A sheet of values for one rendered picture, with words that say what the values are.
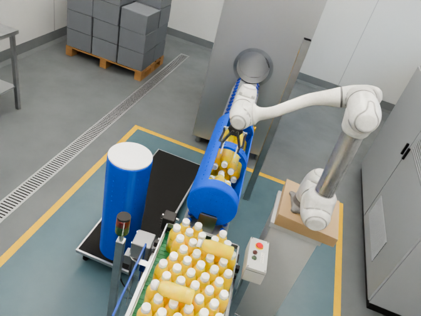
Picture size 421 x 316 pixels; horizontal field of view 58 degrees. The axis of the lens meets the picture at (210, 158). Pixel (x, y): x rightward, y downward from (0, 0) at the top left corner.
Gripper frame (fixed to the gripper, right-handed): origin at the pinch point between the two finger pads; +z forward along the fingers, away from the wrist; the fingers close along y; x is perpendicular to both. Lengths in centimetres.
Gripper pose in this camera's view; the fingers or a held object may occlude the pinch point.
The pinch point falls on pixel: (228, 150)
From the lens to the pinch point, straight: 215.1
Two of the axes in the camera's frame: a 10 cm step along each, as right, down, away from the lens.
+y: -9.5, -3.0, 0.3
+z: -2.3, 7.8, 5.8
